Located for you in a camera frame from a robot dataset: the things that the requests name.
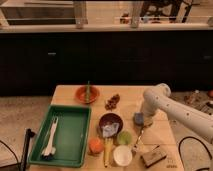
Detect blue sponge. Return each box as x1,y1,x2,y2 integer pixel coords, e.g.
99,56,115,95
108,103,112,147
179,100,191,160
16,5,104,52
133,113,144,126

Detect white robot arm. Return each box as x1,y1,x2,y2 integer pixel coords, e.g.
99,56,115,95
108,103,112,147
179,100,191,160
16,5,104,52
141,83,213,144

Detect green plastic tray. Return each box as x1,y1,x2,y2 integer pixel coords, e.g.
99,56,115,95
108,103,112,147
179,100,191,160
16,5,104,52
28,105,91,168

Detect green lime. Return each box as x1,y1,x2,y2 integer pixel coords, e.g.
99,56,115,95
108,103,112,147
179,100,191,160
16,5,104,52
117,131,132,145

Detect metal fork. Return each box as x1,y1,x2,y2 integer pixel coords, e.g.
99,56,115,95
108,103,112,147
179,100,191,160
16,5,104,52
131,127,145,156

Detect brown wooden block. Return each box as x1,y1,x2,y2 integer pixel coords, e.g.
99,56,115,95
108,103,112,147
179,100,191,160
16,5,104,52
140,146,167,168

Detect dark brown bowl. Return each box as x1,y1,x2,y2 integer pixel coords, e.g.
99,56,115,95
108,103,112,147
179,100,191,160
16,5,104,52
99,113,123,138

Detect brown crumb pile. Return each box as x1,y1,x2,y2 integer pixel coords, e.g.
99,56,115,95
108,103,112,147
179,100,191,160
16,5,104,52
105,94,120,110

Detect white cup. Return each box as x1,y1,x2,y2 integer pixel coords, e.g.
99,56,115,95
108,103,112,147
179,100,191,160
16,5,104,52
113,145,132,167

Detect yellow banana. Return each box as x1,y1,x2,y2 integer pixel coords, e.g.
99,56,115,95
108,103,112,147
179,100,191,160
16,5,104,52
104,138,113,168

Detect orange fruit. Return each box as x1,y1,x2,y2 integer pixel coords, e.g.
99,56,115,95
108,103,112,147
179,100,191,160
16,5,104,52
89,137,104,155

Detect green chopstick in bowl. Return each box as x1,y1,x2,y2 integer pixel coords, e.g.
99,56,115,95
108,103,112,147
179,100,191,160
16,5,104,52
86,81,90,103

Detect orange bowl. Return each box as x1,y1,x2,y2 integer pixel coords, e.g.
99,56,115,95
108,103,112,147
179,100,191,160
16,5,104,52
75,86,100,104

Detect white plastic fork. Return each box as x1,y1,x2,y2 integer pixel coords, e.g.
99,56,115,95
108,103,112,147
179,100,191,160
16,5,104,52
42,117,58,158

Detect black stand left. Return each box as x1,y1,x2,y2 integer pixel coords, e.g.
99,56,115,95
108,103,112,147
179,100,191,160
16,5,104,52
0,128,36,171

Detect black cable right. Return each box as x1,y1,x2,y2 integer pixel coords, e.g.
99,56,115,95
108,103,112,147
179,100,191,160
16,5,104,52
178,135,213,171

